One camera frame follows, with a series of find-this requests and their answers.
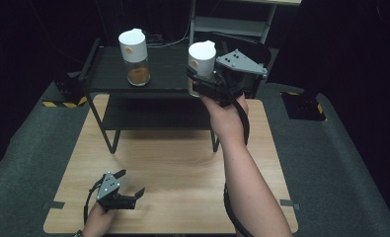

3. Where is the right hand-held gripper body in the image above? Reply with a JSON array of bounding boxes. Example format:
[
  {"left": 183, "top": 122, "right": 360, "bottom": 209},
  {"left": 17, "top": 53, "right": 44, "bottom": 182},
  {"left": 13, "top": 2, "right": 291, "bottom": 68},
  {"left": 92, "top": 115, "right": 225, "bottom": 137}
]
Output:
[{"left": 193, "top": 48, "right": 269, "bottom": 107}]

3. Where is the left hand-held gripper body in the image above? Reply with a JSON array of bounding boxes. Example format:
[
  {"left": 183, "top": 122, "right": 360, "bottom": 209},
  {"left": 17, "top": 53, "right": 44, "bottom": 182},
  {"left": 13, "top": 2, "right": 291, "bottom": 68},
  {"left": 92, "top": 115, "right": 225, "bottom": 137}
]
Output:
[{"left": 96, "top": 171, "right": 137, "bottom": 211}]

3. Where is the pale spice jar white lid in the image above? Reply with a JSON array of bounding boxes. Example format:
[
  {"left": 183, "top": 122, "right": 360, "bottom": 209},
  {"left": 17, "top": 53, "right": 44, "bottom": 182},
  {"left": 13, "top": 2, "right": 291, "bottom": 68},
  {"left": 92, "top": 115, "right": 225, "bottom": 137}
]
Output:
[{"left": 187, "top": 39, "right": 217, "bottom": 98}]

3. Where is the black two-tier metal rack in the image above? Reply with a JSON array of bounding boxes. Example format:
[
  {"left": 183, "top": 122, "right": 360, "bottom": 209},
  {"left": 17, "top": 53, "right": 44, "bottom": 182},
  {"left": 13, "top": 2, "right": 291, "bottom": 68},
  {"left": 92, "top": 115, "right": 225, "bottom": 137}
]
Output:
[{"left": 78, "top": 37, "right": 238, "bottom": 155}]

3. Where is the brown spice jar white lid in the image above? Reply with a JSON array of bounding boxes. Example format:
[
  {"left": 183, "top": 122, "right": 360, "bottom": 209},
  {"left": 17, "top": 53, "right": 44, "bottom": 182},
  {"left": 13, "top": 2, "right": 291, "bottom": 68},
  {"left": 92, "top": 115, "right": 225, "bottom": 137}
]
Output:
[{"left": 117, "top": 28, "right": 151, "bottom": 87}]

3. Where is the person's left hand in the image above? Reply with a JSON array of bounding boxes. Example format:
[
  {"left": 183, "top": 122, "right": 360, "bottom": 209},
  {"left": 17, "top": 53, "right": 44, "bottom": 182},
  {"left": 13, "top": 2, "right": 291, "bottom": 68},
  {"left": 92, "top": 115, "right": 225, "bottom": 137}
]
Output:
[{"left": 82, "top": 201, "right": 117, "bottom": 237}]

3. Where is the person's right hand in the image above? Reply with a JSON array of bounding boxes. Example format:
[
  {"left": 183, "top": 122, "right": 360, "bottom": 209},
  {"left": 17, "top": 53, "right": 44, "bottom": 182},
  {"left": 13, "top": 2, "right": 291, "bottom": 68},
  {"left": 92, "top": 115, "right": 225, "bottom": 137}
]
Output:
[{"left": 200, "top": 93, "right": 250, "bottom": 146}]

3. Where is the grey tape strip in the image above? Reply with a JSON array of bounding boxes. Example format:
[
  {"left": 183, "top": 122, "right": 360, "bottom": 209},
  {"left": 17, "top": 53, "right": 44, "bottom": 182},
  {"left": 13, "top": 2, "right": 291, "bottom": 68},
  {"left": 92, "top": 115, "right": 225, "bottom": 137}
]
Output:
[
  {"left": 42, "top": 200, "right": 66, "bottom": 210},
  {"left": 279, "top": 198, "right": 302, "bottom": 211}
]

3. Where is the black stand base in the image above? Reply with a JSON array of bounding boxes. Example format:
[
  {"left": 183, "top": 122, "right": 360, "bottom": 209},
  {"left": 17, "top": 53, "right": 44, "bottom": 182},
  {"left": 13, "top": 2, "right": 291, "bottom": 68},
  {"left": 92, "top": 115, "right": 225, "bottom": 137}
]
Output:
[{"left": 280, "top": 86, "right": 327, "bottom": 121}]

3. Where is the stand base yellow-black striped tape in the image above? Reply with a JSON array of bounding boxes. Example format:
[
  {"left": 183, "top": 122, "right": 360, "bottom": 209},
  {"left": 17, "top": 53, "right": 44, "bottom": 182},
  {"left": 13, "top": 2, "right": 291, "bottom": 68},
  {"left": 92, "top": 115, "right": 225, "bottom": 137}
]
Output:
[{"left": 42, "top": 70, "right": 89, "bottom": 109}]

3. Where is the left hand-held gripper black cable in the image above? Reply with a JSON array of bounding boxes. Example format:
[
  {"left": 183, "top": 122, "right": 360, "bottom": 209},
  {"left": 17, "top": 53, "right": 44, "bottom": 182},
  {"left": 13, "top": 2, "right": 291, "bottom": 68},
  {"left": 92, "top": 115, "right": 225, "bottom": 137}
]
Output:
[{"left": 83, "top": 177, "right": 107, "bottom": 225}]

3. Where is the hand-held gripper black cable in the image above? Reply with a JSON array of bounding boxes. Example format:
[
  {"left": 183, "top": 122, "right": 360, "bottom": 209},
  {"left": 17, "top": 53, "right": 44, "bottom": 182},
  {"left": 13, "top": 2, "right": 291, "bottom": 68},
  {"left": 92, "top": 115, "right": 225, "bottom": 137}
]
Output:
[
  {"left": 215, "top": 72, "right": 254, "bottom": 237},
  {"left": 83, "top": 177, "right": 107, "bottom": 225}
]

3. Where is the white cable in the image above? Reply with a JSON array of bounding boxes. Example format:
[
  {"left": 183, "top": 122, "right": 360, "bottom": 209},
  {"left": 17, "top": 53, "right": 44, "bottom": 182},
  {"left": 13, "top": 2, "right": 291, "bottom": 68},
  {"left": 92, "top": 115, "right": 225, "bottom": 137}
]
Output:
[{"left": 146, "top": 19, "right": 192, "bottom": 49}]

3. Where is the white metal frame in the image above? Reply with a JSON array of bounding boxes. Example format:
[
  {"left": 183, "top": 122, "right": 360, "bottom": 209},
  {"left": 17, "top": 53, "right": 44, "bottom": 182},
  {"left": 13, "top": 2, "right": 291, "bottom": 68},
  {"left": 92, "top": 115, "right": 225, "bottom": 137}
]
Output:
[{"left": 188, "top": 0, "right": 305, "bottom": 45}]

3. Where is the dark cable bundle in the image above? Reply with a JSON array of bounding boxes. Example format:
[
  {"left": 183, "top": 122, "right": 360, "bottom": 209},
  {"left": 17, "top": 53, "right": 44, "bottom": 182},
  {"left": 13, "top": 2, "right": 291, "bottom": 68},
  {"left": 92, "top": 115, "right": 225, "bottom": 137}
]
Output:
[{"left": 144, "top": 31, "right": 166, "bottom": 46}]

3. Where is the right hand-held gripper black cable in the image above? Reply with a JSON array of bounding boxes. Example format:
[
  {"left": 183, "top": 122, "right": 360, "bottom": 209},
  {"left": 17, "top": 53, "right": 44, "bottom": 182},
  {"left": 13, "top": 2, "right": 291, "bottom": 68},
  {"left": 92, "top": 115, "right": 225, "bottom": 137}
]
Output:
[{"left": 215, "top": 72, "right": 254, "bottom": 237}]

